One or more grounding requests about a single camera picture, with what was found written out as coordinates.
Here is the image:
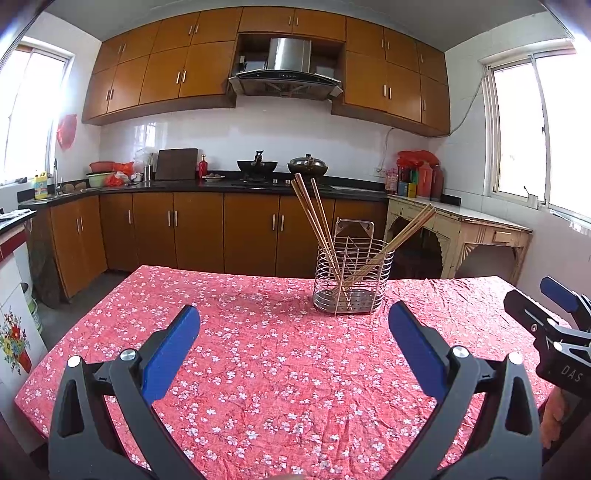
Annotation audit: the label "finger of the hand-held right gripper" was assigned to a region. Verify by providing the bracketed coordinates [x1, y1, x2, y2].
[503, 290, 561, 335]
[540, 276, 591, 330]

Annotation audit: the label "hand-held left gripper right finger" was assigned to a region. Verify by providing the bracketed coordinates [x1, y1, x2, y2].
[385, 302, 543, 480]

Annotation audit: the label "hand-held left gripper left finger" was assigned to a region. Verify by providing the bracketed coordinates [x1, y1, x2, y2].
[48, 305, 206, 480]

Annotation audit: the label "metal wire chopstick holder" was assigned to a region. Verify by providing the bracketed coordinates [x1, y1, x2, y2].
[313, 219, 394, 315]

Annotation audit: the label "person's right hand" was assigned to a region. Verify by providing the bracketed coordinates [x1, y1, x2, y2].
[541, 388, 566, 449]

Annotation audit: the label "cream wooden side table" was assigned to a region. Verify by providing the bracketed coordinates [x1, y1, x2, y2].
[385, 193, 534, 287]

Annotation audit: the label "red floral tablecloth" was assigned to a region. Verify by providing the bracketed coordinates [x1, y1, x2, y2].
[14, 264, 561, 480]

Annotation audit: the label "wooden base cabinets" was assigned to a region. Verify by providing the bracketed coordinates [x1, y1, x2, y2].
[28, 190, 389, 298]

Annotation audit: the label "white bucket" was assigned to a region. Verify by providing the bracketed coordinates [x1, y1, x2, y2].
[21, 282, 44, 335]

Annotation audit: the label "dark red bottle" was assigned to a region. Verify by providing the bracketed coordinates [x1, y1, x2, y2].
[430, 164, 445, 202]

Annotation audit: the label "flower printed tile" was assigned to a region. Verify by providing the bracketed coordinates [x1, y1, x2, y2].
[0, 295, 44, 388]

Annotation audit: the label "wide sliding window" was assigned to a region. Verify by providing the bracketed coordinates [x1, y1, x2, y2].
[478, 39, 591, 222]

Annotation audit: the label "black kitchen countertop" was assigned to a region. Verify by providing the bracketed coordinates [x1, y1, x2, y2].
[17, 170, 389, 210]

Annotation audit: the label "crumpled red bag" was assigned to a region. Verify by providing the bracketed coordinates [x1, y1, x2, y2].
[397, 150, 437, 171]

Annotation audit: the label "dark cutting board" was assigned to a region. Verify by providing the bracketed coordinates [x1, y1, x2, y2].
[154, 148, 199, 181]

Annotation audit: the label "black gas stove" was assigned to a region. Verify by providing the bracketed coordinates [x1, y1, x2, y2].
[231, 178, 342, 191]

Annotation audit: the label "black wok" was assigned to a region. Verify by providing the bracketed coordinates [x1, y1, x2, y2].
[237, 150, 279, 182]

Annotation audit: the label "wok with metal lid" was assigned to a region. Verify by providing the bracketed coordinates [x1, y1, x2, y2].
[287, 154, 329, 178]

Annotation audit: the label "hanging red plastic bag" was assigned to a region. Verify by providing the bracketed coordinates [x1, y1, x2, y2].
[56, 114, 77, 151]

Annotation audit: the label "narrow kitchen window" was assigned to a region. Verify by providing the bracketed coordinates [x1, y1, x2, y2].
[0, 39, 75, 188]

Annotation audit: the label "steel range hood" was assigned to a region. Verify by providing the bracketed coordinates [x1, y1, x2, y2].
[228, 38, 343, 99]

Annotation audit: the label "large wooden wall cabinet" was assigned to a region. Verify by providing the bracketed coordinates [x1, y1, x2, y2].
[331, 16, 451, 138]
[82, 7, 243, 126]

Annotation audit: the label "small wooden wall cabinet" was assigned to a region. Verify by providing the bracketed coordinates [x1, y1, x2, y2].
[238, 7, 347, 42]

